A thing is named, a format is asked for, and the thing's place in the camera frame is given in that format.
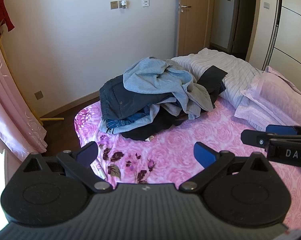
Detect blue jeans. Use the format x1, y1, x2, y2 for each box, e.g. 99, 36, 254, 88
105, 112, 152, 133

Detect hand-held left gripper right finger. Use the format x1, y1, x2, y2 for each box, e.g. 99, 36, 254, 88
179, 142, 276, 194

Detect black garment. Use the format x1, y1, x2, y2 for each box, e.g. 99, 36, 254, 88
121, 109, 189, 141

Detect pink pillow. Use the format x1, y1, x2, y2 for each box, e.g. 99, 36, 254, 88
234, 66, 301, 132

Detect pink floral blanket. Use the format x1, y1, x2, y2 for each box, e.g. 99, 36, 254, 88
74, 97, 301, 231

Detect pink curtain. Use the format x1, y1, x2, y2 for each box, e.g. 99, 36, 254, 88
0, 24, 48, 163

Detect dark wooden door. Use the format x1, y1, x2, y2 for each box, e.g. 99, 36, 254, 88
231, 0, 258, 60

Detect light wooden door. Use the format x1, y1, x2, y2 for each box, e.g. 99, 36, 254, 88
176, 0, 215, 58

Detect dark denim garment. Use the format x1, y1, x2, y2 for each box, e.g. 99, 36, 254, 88
99, 75, 182, 121

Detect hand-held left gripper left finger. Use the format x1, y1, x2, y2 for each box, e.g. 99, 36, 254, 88
22, 141, 113, 194

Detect striped lavender quilt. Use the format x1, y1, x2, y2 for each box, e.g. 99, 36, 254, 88
170, 47, 264, 108

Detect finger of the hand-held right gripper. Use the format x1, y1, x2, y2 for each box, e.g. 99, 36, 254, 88
241, 129, 274, 147
265, 124, 301, 137

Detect grey sweatshirt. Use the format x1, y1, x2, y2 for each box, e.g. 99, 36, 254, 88
123, 57, 217, 120

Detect wardrobe sliding door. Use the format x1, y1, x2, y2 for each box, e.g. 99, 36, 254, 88
249, 0, 301, 96

